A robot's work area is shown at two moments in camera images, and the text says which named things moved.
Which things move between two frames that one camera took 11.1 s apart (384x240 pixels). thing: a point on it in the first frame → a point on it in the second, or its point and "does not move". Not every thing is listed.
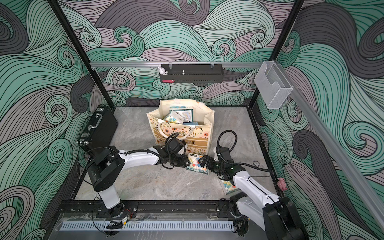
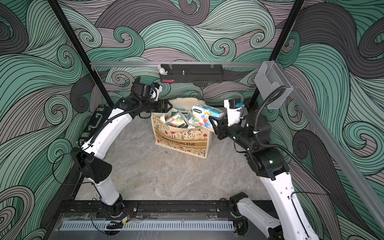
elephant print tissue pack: x=195 y=164 → x=175 y=120
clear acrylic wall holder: x=273 y=85 does not move
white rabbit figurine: x=162 y=71 does not move
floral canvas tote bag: x=192 y=119 does not move
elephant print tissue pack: x=173 y=117 → x=186 y=111
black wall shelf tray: x=191 y=73 does not move
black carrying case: x=97 y=135 does not move
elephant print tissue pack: x=229 y=188 → x=200 y=116
